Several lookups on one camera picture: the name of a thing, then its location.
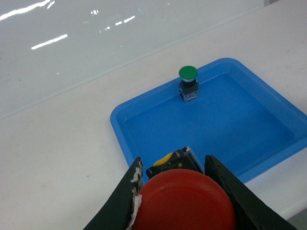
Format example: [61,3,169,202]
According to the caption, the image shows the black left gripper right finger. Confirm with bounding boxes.
[204,155,295,230]

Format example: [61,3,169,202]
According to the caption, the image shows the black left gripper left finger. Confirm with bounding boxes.
[84,157,143,230]

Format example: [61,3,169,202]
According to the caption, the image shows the red mushroom push button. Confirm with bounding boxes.
[132,146,237,230]

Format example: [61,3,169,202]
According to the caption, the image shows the blue plastic tray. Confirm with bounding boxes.
[110,58,307,183]

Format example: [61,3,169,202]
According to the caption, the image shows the green mushroom push button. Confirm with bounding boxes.
[178,66,199,102]

